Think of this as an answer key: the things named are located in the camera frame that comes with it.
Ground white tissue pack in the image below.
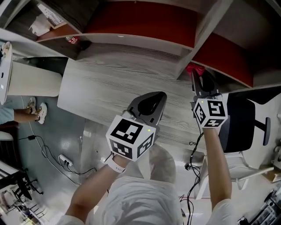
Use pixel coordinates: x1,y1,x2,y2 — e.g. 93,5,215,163
28,14,53,37

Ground person's left forearm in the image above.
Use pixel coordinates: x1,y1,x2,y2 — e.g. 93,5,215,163
65,153,130,221

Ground white floor cable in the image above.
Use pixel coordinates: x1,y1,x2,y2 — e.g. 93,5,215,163
20,95,82,188

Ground person's grey trousers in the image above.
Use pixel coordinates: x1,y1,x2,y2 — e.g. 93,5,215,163
140,143,177,184

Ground brown cardboard box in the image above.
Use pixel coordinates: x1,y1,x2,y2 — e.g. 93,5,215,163
266,168,281,183

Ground white round pedestal table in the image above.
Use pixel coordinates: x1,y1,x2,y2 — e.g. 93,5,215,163
0,41,64,105

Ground wooden shelf with red back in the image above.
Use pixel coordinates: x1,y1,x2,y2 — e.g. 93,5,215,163
0,0,281,89

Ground red cloth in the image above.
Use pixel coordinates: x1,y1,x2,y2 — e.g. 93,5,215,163
185,62,206,76

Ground black metal stand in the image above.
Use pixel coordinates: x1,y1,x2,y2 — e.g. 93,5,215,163
0,167,45,201

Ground cola bottle with red label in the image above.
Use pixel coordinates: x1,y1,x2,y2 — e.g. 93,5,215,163
65,36,92,51

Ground black office chair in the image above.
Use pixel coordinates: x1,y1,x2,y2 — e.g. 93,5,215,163
219,96,272,154

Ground white office chair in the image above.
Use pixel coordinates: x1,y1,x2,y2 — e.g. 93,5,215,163
196,151,275,200

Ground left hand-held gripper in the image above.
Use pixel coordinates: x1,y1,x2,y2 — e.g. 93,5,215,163
106,91,168,163

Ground white printed box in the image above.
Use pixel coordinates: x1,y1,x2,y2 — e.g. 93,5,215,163
36,1,66,29

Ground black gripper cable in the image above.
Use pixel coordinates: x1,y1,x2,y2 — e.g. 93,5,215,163
179,131,205,225

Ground black power cable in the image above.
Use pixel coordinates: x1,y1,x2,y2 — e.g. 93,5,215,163
18,135,97,175

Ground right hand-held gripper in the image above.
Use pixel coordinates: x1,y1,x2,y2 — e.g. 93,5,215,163
190,71,229,129

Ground person's right forearm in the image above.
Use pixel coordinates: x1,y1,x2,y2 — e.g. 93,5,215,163
201,127,233,213

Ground white wristwatch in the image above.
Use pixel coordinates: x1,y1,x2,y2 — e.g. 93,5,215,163
104,156,126,174

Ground small cream figurine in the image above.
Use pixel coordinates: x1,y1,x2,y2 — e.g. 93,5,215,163
0,41,12,58

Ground person's white shirt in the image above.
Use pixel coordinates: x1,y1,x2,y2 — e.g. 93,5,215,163
56,175,243,225

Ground grey wood-grain table top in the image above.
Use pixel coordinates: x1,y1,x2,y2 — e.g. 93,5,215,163
57,41,229,152

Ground white power strip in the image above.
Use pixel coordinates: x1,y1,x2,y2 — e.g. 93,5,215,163
58,154,74,167

